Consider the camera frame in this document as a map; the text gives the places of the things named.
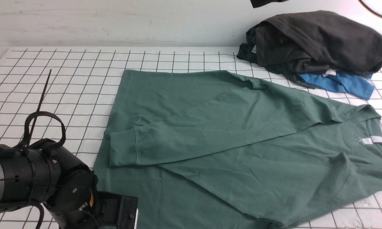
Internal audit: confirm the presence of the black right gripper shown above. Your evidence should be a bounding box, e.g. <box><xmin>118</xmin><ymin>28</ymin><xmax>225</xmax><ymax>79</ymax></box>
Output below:
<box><xmin>250</xmin><ymin>0</ymin><xmax>288</xmax><ymax>8</ymax></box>

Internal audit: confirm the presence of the green long-sleeve shirt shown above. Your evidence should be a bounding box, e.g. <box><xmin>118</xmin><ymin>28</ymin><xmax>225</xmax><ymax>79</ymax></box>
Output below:
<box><xmin>94</xmin><ymin>70</ymin><xmax>382</xmax><ymax>229</ymax></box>

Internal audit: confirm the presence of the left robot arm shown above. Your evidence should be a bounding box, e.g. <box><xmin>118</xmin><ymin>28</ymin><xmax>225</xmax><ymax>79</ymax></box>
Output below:
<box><xmin>0</xmin><ymin>139</ymin><xmax>100</xmax><ymax>229</ymax></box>

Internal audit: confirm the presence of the dark grey garment pile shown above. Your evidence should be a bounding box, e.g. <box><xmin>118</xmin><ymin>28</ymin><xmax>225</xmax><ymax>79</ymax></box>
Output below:
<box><xmin>237</xmin><ymin>10</ymin><xmax>382</xmax><ymax>87</ymax></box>

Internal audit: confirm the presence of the white garment under pile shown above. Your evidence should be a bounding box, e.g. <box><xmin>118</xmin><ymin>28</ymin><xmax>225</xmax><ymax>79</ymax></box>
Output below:
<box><xmin>322</xmin><ymin>69</ymin><xmax>337</xmax><ymax>77</ymax></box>

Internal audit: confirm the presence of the blue garment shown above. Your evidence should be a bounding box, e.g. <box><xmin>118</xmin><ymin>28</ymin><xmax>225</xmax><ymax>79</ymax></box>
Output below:
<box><xmin>298</xmin><ymin>70</ymin><xmax>375</xmax><ymax>100</ymax></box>

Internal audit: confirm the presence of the white grid tablecloth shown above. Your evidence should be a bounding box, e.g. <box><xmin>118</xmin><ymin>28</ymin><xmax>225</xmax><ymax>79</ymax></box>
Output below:
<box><xmin>0</xmin><ymin>47</ymin><xmax>382</xmax><ymax>229</ymax></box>

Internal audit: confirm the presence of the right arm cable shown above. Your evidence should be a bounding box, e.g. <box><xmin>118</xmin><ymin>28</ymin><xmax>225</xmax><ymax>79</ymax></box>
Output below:
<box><xmin>358</xmin><ymin>0</ymin><xmax>382</xmax><ymax>21</ymax></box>

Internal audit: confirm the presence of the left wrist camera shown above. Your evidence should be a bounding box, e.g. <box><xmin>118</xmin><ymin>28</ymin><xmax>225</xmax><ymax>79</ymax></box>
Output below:
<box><xmin>93</xmin><ymin>191</ymin><xmax>138</xmax><ymax>229</ymax></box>

